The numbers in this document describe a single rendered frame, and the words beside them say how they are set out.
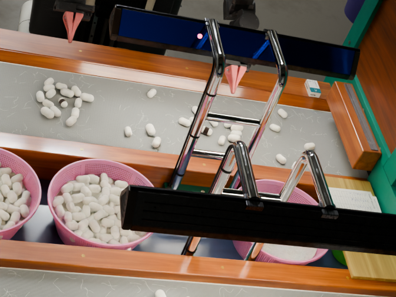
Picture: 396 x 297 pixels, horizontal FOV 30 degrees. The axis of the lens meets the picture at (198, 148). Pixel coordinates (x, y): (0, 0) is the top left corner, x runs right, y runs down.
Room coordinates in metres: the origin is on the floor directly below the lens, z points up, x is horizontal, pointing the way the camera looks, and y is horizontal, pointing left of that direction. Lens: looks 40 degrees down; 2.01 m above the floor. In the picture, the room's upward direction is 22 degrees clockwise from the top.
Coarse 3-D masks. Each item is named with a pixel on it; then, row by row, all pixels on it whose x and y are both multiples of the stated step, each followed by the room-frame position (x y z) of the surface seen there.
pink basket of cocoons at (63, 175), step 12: (72, 168) 1.24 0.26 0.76; (84, 168) 1.26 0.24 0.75; (96, 168) 1.28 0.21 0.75; (108, 168) 1.29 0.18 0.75; (120, 168) 1.30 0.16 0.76; (132, 168) 1.31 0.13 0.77; (60, 180) 1.20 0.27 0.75; (132, 180) 1.29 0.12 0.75; (144, 180) 1.29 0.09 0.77; (48, 192) 1.13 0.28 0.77; (48, 204) 1.10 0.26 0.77; (60, 228) 1.08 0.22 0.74; (84, 240) 1.04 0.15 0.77
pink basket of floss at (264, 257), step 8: (264, 184) 1.45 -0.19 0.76; (272, 184) 1.46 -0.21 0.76; (280, 184) 1.46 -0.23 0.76; (264, 192) 1.44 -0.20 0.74; (272, 192) 1.45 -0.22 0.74; (296, 192) 1.46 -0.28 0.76; (304, 192) 1.46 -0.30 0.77; (288, 200) 1.45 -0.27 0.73; (296, 200) 1.45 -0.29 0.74; (304, 200) 1.45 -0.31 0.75; (312, 200) 1.45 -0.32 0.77; (240, 248) 1.26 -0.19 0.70; (248, 248) 1.23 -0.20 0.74; (264, 256) 1.22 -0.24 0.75; (272, 256) 1.21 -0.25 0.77; (320, 256) 1.26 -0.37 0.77; (296, 264) 1.23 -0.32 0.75; (304, 264) 1.25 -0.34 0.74
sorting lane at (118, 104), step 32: (0, 64) 1.52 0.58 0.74; (0, 96) 1.40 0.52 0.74; (32, 96) 1.45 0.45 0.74; (64, 96) 1.50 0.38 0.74; (96, 96) 1.55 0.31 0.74; (128, 96) 1.60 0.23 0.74; (160, 96) 1.65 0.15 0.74; (192, 96) 1.71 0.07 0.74; (224, 96) 1.77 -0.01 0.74; (0, 128) 1.29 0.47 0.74; (32, 128) 1.34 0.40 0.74; (64, 128) 1.38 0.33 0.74; (96, 128) 1.43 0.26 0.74; (160, 128) 1.52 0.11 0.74; (224, 128) 1.62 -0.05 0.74; (288, 128) 1.74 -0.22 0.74; (320, 128) 1.80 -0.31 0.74; (256, 160) 1.55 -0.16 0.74; (288, 160) 1.60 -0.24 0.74; (320, 160) 1.65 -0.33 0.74
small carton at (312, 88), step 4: (308, 80) 1.95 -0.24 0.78; (312, 80) 1.96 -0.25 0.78; (308, 84) 1.93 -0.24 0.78; (312, 84) 1.94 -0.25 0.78; (316, 84) 1.94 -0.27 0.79; (308, 88) 1.92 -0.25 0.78; (312, 88) 1.91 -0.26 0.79; (316, 88) 1.92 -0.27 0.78; (308, 92) 1.91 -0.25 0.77; (312, 92) 1.90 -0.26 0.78; (316, 92) 1.90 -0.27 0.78; (320, 92) 1.91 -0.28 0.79; (312, 96) 1.90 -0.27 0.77; (316, 96) 1.91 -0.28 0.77
